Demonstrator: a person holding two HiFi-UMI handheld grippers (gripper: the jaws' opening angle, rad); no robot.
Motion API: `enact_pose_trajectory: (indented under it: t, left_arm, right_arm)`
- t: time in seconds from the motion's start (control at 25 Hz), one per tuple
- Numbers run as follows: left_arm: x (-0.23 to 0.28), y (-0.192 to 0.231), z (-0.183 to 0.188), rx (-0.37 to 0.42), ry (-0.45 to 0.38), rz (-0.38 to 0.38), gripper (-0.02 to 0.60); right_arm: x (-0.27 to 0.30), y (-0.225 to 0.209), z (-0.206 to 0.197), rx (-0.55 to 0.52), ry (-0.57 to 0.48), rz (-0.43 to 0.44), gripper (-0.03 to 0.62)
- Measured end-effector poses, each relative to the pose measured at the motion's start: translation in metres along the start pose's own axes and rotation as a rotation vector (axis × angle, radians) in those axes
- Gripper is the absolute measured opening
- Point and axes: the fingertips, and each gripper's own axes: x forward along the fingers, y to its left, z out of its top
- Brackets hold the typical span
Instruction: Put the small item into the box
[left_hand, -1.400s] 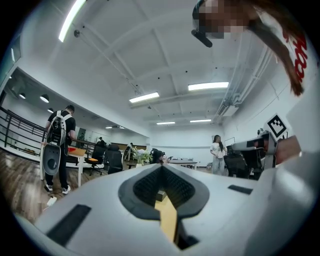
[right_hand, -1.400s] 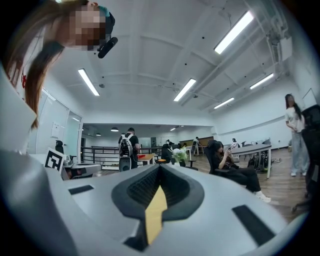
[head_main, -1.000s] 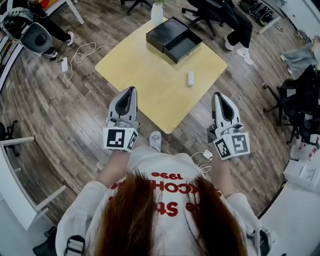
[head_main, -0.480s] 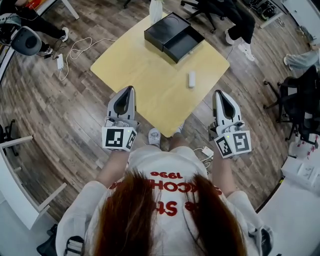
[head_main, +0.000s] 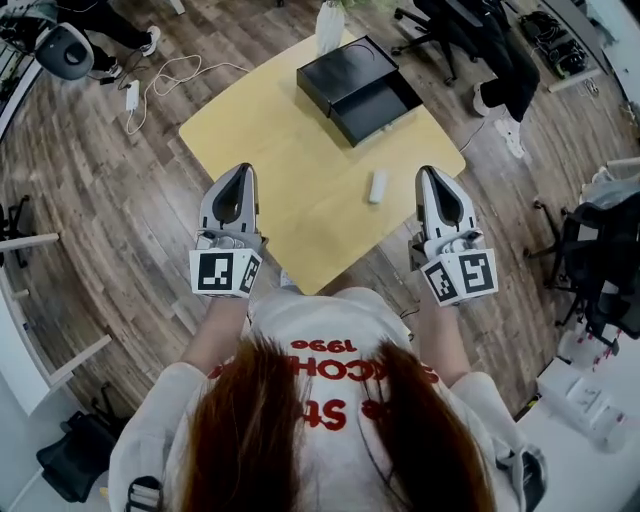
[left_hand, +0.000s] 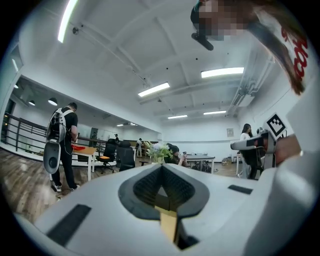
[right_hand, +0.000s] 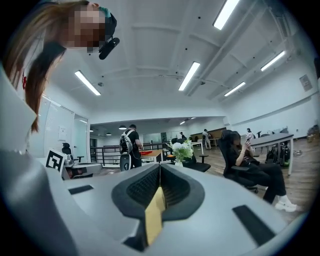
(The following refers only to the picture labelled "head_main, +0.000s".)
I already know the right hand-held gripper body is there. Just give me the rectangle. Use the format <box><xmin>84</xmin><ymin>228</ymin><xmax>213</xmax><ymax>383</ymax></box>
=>
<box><xmin>408</xmin><ymin>227</ymin><xmax>500</xmax><ymax>308</ymax></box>

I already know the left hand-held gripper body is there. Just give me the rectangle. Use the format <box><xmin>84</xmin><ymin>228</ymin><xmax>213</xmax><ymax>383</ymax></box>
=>
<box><xmin>188</xmin><ymin>227</ymin><xmax>269</xmax><ymax>300</ymax></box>

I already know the small white item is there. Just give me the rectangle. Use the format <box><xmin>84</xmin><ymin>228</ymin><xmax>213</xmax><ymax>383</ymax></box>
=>
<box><xmin>368</xmin><ymin>169</ymin><xmax>389</xmax><ymax>205</ymax></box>

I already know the black drawer box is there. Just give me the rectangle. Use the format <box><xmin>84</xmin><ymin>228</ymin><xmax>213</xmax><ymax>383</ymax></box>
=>
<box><xmin>295</xmin><ymin>34</ymin><xmax>425</xmax><ymax>149</ymax></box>

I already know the person's right forearm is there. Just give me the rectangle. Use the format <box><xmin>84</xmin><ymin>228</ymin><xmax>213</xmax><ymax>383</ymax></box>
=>
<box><xmin>416</xmin><ymin>293</ymin><xmax>474</xmax><ymax>390</ymax></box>

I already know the person's left forearm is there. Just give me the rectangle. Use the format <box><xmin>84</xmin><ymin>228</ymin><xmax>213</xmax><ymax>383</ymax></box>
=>
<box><xmin>180</xmin><ymin>294</ymin><xmax>251</xmax><ymax>374</ymax></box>

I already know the white carton box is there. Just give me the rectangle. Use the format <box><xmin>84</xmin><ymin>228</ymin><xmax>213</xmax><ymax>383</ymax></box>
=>
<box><xmin>535</xmin><ymin>327</ymin><xmax>640</xmax><ymax>454</ymax></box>

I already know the person's white printed shirt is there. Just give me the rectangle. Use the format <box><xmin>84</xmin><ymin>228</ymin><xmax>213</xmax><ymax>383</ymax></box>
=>
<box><xmin>108</xmin><ymin>286</ymin><xmax>550</xmax><ymax>512</ymax></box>

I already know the black office chair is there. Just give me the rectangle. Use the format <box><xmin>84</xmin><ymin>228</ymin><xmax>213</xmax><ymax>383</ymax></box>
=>
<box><xmin>34</xmin><ymin>382</ymin><xmax>132</xmax><ymax>504</ymax></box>
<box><xmin>391</xmin><ymin>0</ymin><xmax>484</xmax><ymax>89</ymax></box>
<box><xmin>0</xmin><ymin>194</ymin><xmax>37</xmax><ymax>270</ymax></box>
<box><xmin>528</xmin><ymin>180</ymin><xmax>640</xmax><ymax>351</ymax></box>

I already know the white ribbed vase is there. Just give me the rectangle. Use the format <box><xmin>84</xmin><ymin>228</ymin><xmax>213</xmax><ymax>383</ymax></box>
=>
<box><xmin>315</xmin><ymin>0</ymin><xmax>347</xmax><ymax>57</ymax></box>

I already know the white desk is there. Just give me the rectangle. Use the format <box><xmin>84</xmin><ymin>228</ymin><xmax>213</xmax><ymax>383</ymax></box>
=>
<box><xmin>0</xmin><ymin>231</ymin><xmax>114</xmax><ymax>417</ymax></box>

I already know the white round device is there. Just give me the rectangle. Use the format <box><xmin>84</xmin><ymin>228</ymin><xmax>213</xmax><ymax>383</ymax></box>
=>
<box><xmin>33</xmin><ymin>21</ymin><xmax>96</xmax><ymax>82</ymax></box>

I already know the white cable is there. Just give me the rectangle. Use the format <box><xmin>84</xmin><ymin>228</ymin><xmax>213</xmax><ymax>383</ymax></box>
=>
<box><xmin>124</xmin><ymin>53</ymin><xmax>251</xmax><ymax>137</ymax></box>

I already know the bundle of dark cables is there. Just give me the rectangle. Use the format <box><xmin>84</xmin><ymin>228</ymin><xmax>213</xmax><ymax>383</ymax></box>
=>
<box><xmin>517</xmin><ymin>10</ymin><xmax>589</xmax><ymax>80</ymax></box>

